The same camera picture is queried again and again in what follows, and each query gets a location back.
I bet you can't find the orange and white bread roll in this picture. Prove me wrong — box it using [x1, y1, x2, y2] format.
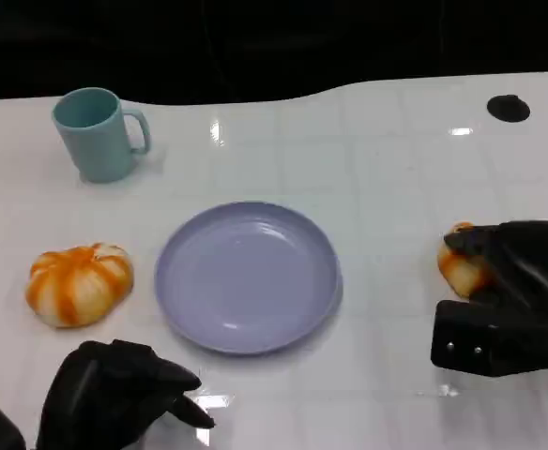
[24, 242, 135, 329]
[436, 220, 495, 298]

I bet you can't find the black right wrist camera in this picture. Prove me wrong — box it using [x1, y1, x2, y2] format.
[430, 299, 548, 379]

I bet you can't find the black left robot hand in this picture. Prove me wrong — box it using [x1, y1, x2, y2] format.
[36, 339, 217, 450]

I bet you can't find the lilac plate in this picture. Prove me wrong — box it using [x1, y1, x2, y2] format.
[154, 201, 343, 356]

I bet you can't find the black table grommet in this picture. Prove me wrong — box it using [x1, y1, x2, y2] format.
[486, 94, 532, 124]

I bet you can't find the pale green mug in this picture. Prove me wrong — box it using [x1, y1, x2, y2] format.
[51, 86, 153, 185]

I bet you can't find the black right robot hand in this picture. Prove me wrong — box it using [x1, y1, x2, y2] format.
[443, 219, 548, 325]

